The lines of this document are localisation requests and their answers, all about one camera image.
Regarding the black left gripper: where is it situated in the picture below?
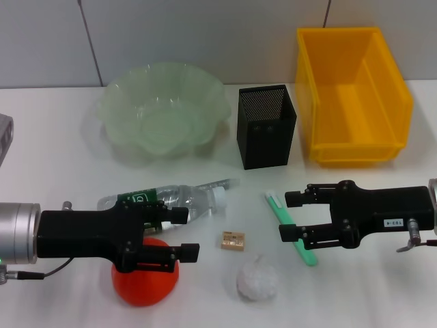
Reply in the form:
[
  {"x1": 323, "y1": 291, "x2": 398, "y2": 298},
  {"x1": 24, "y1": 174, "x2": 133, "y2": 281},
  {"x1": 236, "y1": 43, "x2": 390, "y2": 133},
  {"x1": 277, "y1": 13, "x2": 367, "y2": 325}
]
[{"x1": 36, "y1": 200, "x2": 190, "y2": 273}]

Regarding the translucent green wavy fruit bowl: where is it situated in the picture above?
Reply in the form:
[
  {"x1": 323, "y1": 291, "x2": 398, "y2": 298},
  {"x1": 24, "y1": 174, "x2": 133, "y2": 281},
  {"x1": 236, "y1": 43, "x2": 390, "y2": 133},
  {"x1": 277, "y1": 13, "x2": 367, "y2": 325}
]
[{"x1": 96, "y1": 61, "x2": 232, "y2": 159}]

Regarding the yellow plastic bin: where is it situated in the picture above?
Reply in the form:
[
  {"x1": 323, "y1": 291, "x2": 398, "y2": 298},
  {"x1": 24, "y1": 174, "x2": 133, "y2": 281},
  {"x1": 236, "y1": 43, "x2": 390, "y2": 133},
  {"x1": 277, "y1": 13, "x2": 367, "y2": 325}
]
[{"x1": 295, "y1": 27, "x2": 414, "y2": 168}]

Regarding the clear green-label water bottle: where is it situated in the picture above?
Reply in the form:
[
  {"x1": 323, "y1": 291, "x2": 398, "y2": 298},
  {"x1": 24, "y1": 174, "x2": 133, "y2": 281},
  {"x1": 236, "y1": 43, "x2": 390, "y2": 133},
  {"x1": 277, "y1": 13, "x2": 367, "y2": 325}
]
[{"x1": 97, "y1": 184, "x2": 228, "y2": 237}]

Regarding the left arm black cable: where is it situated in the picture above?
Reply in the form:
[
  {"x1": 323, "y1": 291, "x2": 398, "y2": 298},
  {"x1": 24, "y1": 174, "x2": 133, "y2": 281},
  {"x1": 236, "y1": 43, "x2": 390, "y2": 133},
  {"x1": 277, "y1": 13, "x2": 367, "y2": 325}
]
[{"x1": 0, "y1": 256, "x2": 74, "y2": 282}]

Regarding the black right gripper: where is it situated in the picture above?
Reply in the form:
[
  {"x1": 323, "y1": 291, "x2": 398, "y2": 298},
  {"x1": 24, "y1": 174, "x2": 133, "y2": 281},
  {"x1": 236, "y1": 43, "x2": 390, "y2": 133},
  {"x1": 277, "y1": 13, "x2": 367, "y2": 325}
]
[{"x1": 279, "y1": 180, "x2": 437, "y2": 249}]

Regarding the beige eraser block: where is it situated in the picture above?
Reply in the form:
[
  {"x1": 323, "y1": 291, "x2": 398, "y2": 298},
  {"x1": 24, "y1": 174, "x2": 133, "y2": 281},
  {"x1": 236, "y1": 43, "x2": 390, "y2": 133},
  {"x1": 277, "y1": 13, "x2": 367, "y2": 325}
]
[{"x1": 219, "y1": 230, "x2": 246, "y2": 253}]

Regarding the black mesh pen holder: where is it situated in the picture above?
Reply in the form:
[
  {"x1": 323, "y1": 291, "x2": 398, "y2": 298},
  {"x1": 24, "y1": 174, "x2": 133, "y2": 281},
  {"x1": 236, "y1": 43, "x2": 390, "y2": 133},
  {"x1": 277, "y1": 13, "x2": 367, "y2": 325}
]
[{"x1": 236, "y1": 84, "x2": 298, "y2": 171}]

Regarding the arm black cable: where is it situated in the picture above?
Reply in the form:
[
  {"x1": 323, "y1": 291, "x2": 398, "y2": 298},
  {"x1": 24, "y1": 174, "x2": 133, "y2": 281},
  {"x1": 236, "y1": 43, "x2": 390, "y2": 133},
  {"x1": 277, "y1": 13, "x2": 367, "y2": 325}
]
[
  {"x1": 395, "y1": 217, "x2": 437, "y2": 254},
  {"x1": 0, "y1": 256, "x2": 74, "y2": 282}
]

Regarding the red-orange toy orange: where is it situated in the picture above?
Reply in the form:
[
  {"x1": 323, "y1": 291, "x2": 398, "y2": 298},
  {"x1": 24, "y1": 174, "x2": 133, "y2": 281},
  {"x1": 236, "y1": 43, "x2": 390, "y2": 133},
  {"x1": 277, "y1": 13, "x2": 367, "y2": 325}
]
[{"x1": 111, "y1": 237, "x2": 181, "y2": 307}]

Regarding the silver glitter marker pen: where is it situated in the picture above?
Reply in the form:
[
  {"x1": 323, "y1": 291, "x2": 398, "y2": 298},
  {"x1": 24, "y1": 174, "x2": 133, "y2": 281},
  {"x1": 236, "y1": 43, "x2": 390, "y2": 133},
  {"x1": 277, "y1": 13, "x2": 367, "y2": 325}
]
[{"x1": 196, "y1": 177, "x2": 240, "y2": 193}]

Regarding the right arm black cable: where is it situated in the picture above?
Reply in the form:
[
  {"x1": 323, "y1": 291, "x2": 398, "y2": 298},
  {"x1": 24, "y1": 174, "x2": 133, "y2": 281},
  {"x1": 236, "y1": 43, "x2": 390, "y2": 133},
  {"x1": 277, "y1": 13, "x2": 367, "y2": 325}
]
[{"x1": 395, "y1": 217, "x2": 437, "y2": 254}]

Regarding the grey device box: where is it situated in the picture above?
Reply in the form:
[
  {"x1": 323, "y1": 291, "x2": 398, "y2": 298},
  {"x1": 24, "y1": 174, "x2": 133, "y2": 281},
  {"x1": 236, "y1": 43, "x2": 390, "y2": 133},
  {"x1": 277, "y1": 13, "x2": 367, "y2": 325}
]
[{"x1": 0, "y1": 113, "x2": 14, "y2": 168}]

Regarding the white paper ball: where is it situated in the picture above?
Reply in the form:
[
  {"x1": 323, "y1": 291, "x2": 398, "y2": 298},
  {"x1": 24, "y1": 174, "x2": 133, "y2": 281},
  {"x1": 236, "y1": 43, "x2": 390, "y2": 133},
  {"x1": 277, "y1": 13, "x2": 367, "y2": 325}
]
[{"x1": 236, "y1": 254, "x2": 279, "y2": 302}]

